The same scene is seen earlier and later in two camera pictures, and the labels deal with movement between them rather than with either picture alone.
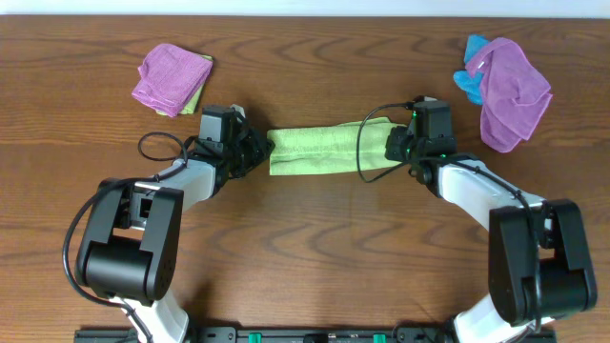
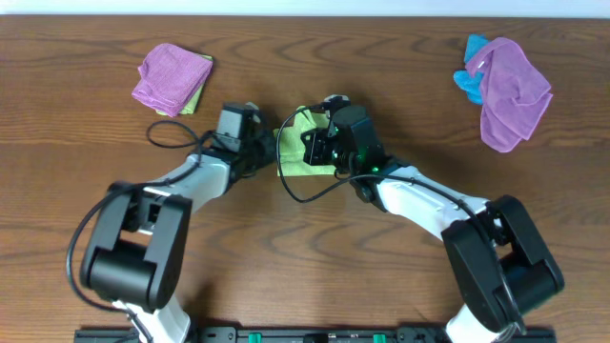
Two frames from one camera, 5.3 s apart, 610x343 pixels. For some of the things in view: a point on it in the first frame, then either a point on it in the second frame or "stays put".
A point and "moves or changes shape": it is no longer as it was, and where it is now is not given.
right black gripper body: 416,149 to 342,161
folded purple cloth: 170,76 stays put
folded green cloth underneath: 193,107 stays put
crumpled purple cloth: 514,93 stays put
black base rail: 303,334 stays put
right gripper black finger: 398,143 to 318,147
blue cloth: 464,81 stays put
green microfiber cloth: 331,149 moves or changes shape
